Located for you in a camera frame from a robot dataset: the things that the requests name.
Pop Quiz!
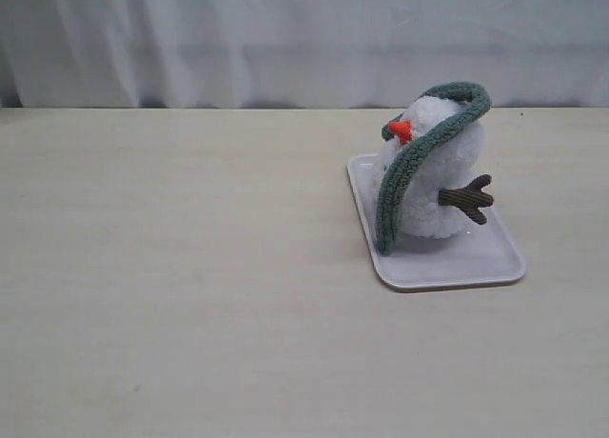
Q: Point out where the white curtain backdrop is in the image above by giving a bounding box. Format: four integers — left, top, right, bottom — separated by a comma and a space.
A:
1, 0, 608, 109

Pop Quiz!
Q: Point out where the white plush snowman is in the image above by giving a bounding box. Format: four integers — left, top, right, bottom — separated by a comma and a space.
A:
375, 97, 496, 240

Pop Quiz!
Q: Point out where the green knitted scarf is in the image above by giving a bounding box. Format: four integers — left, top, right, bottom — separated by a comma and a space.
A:
375, 80, 493, 258

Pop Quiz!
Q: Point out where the white rectangular plastic tray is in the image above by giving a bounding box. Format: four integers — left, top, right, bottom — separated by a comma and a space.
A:
346, 154, 526, 292

